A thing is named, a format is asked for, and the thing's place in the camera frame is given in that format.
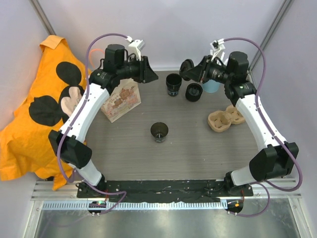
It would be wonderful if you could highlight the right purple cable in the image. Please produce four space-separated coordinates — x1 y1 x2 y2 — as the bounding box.
222 37 303 218

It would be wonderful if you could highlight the purple cable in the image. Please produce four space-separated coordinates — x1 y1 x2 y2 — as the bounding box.
222 37 303 218
56 33 134 196

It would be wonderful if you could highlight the dark coffee cup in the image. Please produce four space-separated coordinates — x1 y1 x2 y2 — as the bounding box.
150 122 168 143

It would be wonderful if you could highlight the light blue straw holder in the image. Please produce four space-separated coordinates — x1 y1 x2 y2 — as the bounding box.
202 80 220 93

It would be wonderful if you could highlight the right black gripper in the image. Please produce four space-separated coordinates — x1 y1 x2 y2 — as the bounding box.
184 55 233 85

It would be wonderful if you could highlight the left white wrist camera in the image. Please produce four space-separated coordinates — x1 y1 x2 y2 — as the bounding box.
126 36 145 60

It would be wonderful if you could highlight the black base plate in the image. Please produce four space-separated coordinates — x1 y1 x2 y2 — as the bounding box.
76 178 254 204

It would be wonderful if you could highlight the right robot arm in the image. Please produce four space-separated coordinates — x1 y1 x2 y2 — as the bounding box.
179 51 299 196

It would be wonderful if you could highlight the lidded black coffee cup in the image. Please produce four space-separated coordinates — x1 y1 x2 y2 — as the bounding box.
185 83 203 102

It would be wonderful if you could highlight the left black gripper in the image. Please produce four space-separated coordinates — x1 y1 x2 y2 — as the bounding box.
117 55 159 84

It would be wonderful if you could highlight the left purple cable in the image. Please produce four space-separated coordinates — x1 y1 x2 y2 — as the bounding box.
56 33 134 196

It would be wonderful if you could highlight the bottom pulp cup carrier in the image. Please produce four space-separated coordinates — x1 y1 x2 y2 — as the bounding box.
208 105 246 133

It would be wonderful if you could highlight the black cup lid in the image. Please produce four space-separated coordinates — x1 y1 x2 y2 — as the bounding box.
179 59 194 81

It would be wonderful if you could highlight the orange mickey mouse bag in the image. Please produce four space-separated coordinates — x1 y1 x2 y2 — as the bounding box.
0 35 86 190

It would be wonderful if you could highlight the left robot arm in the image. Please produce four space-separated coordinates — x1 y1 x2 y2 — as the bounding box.
49 40 158 198

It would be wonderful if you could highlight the white paper takeout bag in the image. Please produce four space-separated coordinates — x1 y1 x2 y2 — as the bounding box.
89 48 142 122

